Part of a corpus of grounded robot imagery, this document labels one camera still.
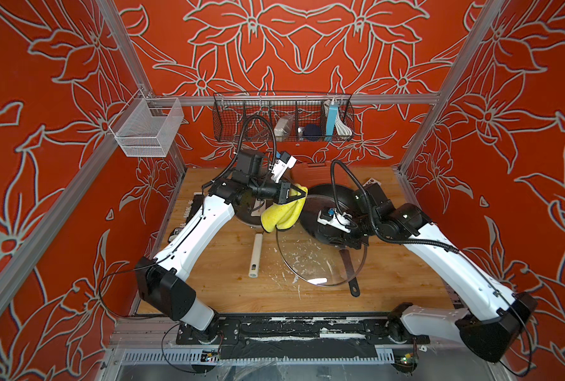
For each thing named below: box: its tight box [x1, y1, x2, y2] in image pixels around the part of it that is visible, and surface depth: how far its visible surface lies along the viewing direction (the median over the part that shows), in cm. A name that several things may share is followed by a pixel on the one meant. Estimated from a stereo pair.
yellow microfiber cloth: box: [260, 183, 309, 233], surface depth 71 cm
